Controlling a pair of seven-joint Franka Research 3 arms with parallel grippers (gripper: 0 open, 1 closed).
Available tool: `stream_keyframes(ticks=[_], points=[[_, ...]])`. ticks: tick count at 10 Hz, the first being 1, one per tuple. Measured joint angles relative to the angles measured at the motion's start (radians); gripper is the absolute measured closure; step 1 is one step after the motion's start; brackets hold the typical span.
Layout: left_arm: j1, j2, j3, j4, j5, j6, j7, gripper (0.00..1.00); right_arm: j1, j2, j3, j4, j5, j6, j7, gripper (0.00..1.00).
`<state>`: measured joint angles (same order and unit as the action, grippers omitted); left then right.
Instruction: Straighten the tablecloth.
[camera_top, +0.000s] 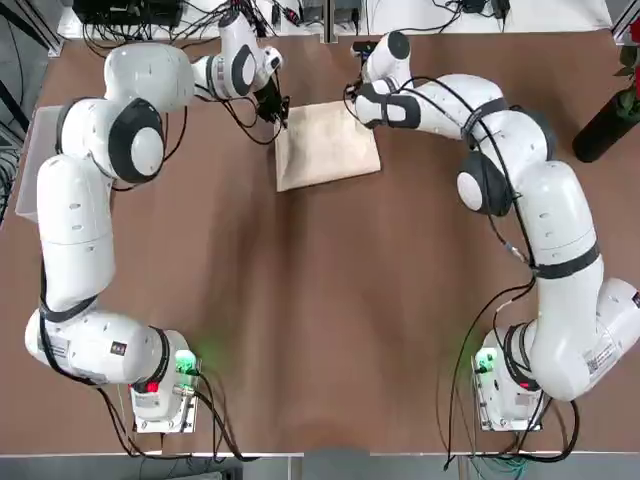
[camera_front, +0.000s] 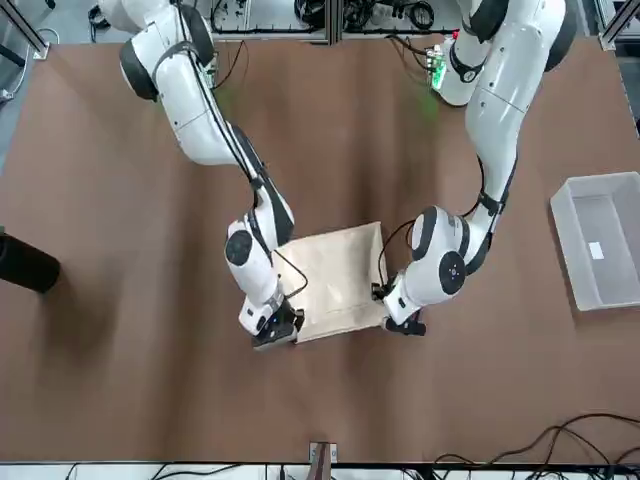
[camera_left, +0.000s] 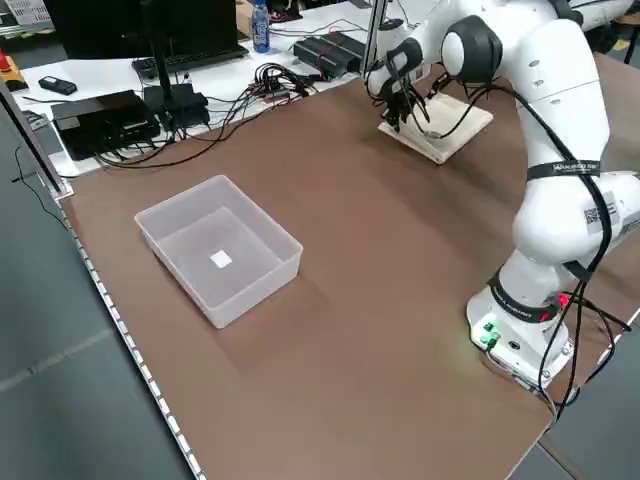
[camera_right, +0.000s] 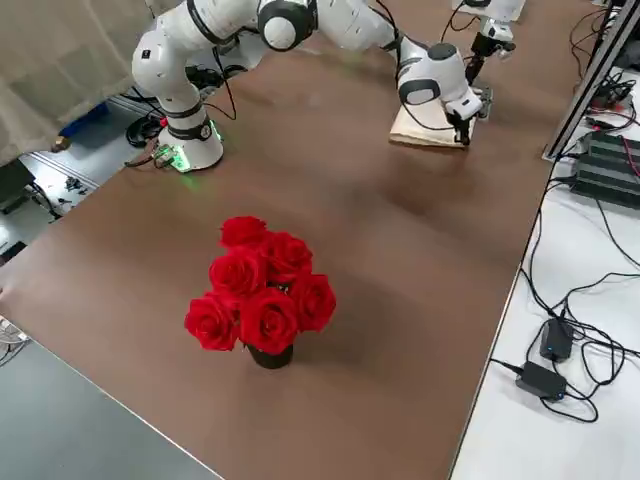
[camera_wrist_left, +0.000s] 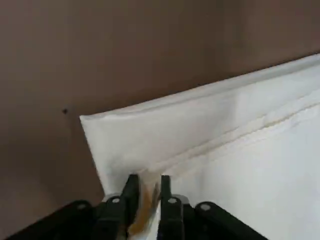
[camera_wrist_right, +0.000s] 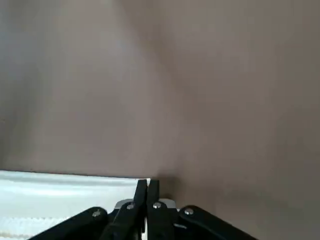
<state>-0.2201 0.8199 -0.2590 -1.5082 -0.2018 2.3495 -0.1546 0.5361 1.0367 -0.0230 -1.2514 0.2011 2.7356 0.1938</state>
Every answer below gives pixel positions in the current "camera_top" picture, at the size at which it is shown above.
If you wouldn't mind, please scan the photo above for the clear plastic bin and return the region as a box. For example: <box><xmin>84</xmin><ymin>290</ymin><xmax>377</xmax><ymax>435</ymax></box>
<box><xmin>14</xmin><ymin>104</ymin><xmax>66</xmax><ymax>224</ymax></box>

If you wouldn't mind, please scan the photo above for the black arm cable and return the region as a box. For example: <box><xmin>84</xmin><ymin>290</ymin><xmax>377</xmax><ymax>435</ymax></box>
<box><xmin>442</xmin><ymin>74</ymin><xmax>582</xmax><ymax>471</ymax></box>
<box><xmin>39</xmin><ymin>9</ymin><xmax>304</xmax><ymax>462</ymax></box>

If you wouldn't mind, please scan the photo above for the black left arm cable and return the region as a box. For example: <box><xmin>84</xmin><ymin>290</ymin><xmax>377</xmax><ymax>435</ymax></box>
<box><xmin>39</xmin><ymin>9</ymin><xmax>304</xmax><ymax>462</ymax></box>

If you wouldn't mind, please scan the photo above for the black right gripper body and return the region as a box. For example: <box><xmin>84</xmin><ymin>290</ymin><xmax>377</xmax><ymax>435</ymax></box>
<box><xmin>342</xmin><ymin>81</ymin><xmax>362</xmax><ymax>119</ymax></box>

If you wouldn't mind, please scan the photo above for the beige tablecloth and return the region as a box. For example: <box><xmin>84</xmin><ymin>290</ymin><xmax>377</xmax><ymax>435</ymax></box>
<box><xmin>274</xmin><ymin>99</ymin><xmax>382</xmax><ymax>194</ymax></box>

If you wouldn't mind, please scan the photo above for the black vase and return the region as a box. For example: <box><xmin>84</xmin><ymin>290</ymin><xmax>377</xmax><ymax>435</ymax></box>
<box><xmin>571</xmin><ymin>88</ymin><xmax>640</xmax><ymax>164</ymax></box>

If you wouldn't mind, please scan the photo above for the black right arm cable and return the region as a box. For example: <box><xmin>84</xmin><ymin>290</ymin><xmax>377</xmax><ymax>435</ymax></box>
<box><xmin>442</xmin><ymin>74</ymin><xmax>582</xmax><ymax>471</ymax></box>

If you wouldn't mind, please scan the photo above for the aluminium corner frame post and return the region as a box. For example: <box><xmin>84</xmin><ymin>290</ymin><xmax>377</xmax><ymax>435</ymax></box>
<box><xmin>47</xmin><ymin>0</ymin><xmax>67</xmax><ymax>56</ymax></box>
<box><xmin>612</xmin><ymin>0</ymin><xmax>640</xmax><ymax>39</ymax></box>

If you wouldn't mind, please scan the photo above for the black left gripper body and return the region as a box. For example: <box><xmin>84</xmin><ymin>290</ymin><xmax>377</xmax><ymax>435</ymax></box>
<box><xmin>252</xmin><ymin>79</ymin><xmax>285</xmax><ymax>115</ymax></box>

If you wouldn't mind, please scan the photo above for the black dock box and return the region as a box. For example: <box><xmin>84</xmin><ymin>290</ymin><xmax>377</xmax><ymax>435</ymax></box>
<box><xmin>74</xmin><ymin>0</ymin><xmax>182</xmax><ymax>27</ymax></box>

